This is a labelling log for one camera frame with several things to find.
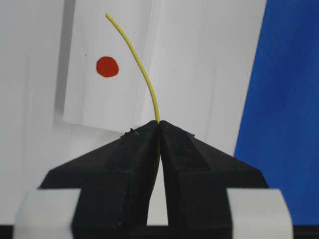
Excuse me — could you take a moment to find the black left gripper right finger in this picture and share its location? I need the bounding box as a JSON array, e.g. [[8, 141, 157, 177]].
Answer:
[[159, 120, 268, 233]]

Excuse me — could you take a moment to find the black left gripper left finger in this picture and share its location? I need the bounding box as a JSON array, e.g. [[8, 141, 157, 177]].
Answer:
[[40, 120, 158, 233]]

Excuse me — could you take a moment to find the yellow solder wire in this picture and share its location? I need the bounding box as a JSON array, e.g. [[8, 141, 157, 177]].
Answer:
[[105, 13, 161, 175]]

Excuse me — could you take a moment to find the red dot mark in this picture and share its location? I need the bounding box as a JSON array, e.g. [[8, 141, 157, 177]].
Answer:
[[96, 56, 119, 78]]

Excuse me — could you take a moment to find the blue table cloth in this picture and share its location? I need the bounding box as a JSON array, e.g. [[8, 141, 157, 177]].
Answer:
[[235, 0, 319, 225]]

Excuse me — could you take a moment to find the white work board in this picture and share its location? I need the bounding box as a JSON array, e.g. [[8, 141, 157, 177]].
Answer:
[[0, 0, 266, 224]]

